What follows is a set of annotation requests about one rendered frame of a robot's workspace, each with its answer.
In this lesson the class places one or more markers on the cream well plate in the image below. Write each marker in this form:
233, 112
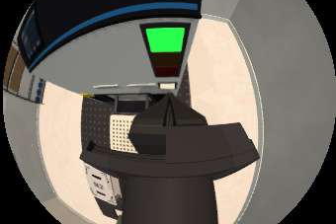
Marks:
117, 132

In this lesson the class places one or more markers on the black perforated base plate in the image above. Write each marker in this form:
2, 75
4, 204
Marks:
95, 125

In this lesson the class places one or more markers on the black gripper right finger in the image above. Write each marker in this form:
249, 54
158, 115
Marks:
183, 115

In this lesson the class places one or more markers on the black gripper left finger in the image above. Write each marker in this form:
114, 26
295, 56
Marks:
156, 114

